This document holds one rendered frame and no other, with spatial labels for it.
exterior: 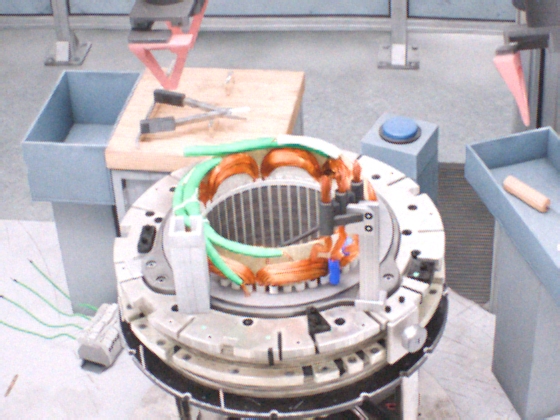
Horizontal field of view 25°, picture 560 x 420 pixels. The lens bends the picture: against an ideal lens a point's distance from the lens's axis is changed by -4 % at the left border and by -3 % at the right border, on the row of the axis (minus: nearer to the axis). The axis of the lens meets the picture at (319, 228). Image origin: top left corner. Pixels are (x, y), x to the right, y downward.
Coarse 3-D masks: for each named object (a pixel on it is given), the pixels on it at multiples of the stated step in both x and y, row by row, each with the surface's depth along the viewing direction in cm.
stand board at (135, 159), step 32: (192, 96) 151; (224, 96) 150; (256, 96) 150; (288, 96) 150; (128, 128) 146; (192, 128) 145; (224, 128) 145; (256, 128) 144; (288, 128) 145; (128, 160) 142; (160, 160) 142; (192, 160) 141
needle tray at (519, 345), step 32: (544, 128) 143; (480, 160) 138; (512, 160) 144; (544, 160) 145; (480, 192) 140; (544, 192) 140; (512, 224) 133; (544, 224) 135; (512, 256) 138; (544, 256) 126; (512, 288) 140; (544, 288) 133; (512, 320) 142; (544, 320) 136; (512, 352) 144; (544, 352) 139; (512, 384) 146; (544, 384) 142; (544, 416) 145
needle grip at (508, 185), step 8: (512, 176) 140; (504, 184) 140; (512, 184) 139; (520, 184) 138; (512, 192) 139; (520, 192) 138; (528, 192) 137; (536, 192) 137; (528, 200) 137; (536, 200) 136; (544, 200) 136; (536, 208) 137; (544, 208) 136
